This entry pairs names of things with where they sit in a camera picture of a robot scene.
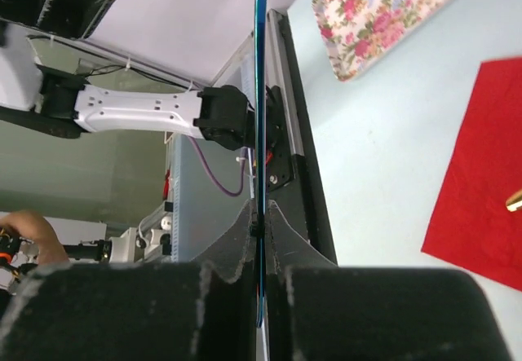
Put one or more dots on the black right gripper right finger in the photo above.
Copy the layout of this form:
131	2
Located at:
320	311

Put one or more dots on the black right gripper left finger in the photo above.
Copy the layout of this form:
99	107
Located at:
204	309

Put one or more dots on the red paper napkin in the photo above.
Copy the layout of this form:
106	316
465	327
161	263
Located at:
471	226

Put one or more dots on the gold knife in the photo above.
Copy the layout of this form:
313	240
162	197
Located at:
514	202

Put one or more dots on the rainbow iridescent spoon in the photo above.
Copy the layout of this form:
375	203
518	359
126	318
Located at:
260	151

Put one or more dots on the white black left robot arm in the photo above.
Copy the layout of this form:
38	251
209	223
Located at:
67	105

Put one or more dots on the person's hand in background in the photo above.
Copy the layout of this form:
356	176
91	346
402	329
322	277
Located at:
33	226

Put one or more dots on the floral patterned tray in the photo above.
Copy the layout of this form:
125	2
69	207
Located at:
358	33

